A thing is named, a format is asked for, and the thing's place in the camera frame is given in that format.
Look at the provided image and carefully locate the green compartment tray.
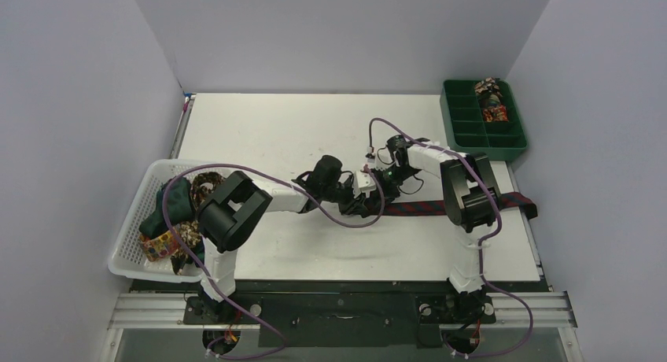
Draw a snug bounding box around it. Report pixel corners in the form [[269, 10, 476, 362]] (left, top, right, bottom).
[[440, 79, 529, 162]]

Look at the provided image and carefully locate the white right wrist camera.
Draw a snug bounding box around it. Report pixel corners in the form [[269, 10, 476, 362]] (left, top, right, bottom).
[[365, 150, 389, 169]]

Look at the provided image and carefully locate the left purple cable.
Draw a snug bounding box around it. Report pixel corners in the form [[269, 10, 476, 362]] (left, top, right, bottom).
[[161, 163, 387, 360]]

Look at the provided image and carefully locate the rolled red patterned tie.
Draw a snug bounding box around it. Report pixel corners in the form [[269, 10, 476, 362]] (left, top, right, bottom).
[[482, 105, 509, 123]]

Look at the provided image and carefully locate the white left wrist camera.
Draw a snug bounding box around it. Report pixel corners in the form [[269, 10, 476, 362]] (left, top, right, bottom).
[[352, 171, 377, 198]]

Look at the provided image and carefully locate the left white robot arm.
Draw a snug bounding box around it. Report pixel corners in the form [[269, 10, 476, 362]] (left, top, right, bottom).
[[197, 155, 392, 323]]

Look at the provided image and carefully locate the purple cable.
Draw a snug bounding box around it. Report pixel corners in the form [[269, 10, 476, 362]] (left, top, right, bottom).
[[161, 163, 387, 360], [367, 117, 535, 360]]

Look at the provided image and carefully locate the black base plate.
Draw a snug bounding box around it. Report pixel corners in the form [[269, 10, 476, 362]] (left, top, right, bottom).
[[183, 280, 504, 351]]

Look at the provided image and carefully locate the brown patterned tie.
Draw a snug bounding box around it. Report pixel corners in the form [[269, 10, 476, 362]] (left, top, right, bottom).
[[170, 172, 224, 275]]

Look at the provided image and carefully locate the dark green tie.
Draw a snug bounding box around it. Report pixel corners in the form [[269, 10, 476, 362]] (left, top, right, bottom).
[[139, 178, 194, 238]]

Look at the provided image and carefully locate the white plastic basket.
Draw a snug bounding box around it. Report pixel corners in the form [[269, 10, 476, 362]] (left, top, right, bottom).
[[108, 158, 238, 285]]

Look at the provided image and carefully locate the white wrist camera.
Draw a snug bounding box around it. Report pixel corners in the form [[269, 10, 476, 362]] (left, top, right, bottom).
[[352, 171, 377, 198], [365, 150, 389, 169]]

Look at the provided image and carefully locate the colourful dotted tie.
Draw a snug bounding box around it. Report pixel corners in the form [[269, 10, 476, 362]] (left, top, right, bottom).
[[138, 231, 180, 262]]

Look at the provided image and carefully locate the red navy striped tie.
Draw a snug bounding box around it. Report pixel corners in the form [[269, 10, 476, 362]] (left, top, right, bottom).
[[382, 192, 538, 220]]

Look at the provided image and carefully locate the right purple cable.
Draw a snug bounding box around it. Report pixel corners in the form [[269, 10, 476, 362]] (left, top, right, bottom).
[[367, 117, 535, 360]]

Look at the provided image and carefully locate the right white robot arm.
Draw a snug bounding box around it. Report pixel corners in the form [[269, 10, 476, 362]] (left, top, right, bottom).
[[365, 135, 502, 320]]

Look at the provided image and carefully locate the aluminium rail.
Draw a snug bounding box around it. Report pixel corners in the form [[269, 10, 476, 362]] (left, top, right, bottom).
[[109, 292, 577, 330]]

